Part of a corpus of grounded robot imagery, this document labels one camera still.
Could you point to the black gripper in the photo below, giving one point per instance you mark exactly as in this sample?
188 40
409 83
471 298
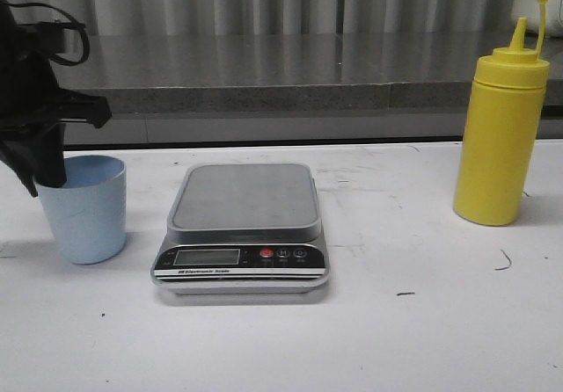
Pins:
33 102

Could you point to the white appliance in background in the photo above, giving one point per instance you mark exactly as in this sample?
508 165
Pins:
530 10

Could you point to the yellow squeeze bottle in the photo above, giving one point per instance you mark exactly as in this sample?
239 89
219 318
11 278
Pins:
507 98

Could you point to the silver digital kitchen scale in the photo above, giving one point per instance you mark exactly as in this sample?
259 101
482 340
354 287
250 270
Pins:
244 228

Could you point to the light blue plastic cup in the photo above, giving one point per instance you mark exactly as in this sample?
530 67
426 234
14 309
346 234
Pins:
87 214

